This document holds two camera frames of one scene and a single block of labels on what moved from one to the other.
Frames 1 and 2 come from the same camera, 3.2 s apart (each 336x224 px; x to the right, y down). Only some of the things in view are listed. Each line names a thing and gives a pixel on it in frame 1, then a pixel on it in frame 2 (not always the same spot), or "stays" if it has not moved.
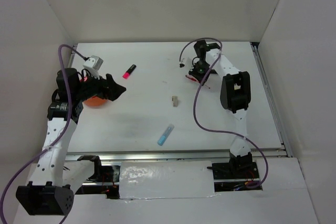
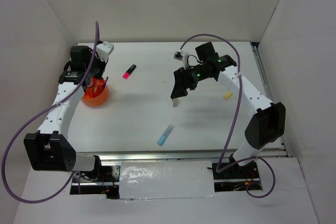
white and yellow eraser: x=175 y=99 stays
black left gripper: x=108 y=89 to x=103 y=64
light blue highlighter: x=165 y=135 stays
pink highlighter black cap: x=126 y=74 stays
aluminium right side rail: x=270 y=95 stays
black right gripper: x=192 y=72 to x=180 y=87
